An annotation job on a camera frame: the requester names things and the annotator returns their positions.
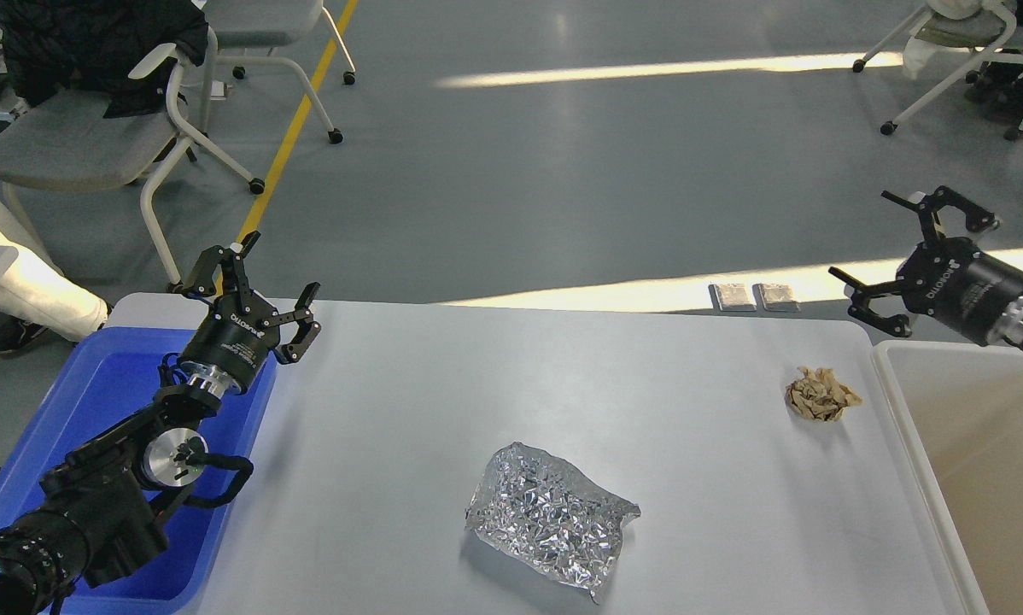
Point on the silver floor plate left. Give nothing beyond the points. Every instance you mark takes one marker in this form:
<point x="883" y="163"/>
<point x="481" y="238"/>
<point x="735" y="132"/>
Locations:
<point x="732" y="297"/>

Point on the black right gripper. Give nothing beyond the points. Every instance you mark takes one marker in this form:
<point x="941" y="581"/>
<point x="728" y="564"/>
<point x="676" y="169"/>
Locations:
<point x="964" y="290"/>

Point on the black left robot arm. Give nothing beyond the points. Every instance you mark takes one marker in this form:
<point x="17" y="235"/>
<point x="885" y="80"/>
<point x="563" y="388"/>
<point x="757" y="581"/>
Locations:
<point x="106" y="505"/>

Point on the grey chair left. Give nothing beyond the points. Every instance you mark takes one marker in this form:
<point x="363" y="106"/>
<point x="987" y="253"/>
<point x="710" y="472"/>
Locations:
<point x="67" y="145"/>

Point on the silver floor plate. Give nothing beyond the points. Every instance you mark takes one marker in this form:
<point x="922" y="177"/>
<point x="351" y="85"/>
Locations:
<point x="732" y="297"/>
<point x="777" y="297"/>

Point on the crumpled aluminium foil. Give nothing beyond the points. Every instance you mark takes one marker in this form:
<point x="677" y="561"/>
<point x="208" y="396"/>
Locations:
<point x="544" y="512"/>

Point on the white plastic bin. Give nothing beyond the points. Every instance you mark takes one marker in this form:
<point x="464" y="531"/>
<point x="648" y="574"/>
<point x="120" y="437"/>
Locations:
<point x="959" y="411"/>

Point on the black jacket on chair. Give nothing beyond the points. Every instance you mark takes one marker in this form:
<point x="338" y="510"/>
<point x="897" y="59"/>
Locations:
<point x="51" y="46"/>

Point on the person in white trousers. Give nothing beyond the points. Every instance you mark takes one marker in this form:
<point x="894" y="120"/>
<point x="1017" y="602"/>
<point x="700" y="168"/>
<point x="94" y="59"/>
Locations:
<point x="37" y="298"/>

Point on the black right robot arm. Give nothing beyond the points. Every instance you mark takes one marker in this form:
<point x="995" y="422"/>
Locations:
<point x="881" y="305"/>

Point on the crumpled brown paper ball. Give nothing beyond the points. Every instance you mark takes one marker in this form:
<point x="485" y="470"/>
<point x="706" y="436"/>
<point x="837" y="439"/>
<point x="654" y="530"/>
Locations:
<point x="819" y="396"/>

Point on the grey chair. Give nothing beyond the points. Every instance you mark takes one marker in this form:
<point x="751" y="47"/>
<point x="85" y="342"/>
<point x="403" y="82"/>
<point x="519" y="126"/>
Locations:
<point x="247" y="33"/>
<point x="67" y="145"/>

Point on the silver floor plate right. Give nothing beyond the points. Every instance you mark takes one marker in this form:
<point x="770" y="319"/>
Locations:
<point x="777" y="297"/>

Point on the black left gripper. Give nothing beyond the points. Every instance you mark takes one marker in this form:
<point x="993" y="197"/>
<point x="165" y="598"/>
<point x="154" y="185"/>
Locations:
<point x="229" y="340"/>

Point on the white chair top right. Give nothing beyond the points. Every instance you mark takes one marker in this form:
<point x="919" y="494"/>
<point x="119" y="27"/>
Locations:
<point x="983" y="31"/>

